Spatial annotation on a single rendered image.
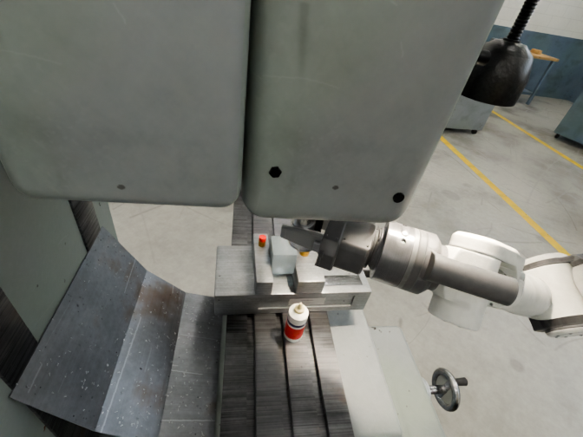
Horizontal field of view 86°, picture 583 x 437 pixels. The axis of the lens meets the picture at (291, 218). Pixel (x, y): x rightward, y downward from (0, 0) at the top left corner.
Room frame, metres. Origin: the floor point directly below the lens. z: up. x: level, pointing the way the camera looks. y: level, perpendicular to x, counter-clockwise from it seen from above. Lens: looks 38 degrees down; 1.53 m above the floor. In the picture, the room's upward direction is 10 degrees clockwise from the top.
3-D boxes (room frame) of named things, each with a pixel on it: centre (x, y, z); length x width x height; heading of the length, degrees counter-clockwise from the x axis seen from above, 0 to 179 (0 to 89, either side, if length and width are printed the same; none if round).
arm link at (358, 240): (0.35, -0.11, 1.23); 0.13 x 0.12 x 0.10; 167
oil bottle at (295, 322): (0.38, -0.05, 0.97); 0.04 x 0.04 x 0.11
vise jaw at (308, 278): (0.52, -0.05, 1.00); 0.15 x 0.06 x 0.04; 15
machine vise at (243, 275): (0.51, -0.02, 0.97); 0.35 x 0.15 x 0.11; 105
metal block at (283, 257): (0.50, 0.01, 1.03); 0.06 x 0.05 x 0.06; 15
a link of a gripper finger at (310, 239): (0.34, -0.02, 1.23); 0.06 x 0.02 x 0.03; 78
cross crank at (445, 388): (0.47, -0.51, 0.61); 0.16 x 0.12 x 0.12; 103
